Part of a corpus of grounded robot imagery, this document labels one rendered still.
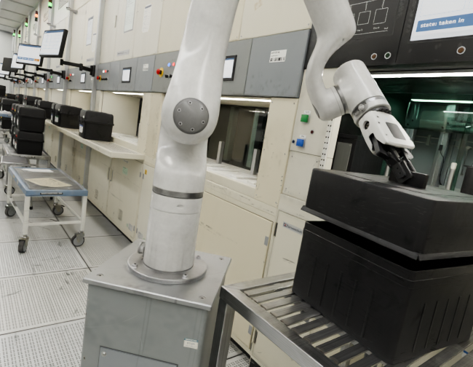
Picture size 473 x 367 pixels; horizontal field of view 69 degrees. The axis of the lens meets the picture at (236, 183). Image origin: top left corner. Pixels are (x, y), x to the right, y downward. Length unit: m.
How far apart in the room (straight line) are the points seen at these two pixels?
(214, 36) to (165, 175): 0.31
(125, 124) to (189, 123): 3.43
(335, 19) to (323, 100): 0.18
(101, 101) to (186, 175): 3.30
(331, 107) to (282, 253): 0.81
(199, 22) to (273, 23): 0.98
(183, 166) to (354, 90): 0.44
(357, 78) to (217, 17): 0.36
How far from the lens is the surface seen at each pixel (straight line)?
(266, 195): 1.58
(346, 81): 0.90
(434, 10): 1.29
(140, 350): 0.84
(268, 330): 0.71
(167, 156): 0.81
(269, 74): 1.65
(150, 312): 0.78
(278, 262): 1.55
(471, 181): 1.67
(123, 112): 4.09
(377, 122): 0.81
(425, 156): 2.16
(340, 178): 0.72
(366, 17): 1.41
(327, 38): 0.87
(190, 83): 0.72
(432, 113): 1.74
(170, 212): 0.77
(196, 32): 0.78
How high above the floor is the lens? 1.11
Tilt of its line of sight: 9 degrees down
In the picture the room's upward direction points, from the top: 9 degrees clockwise
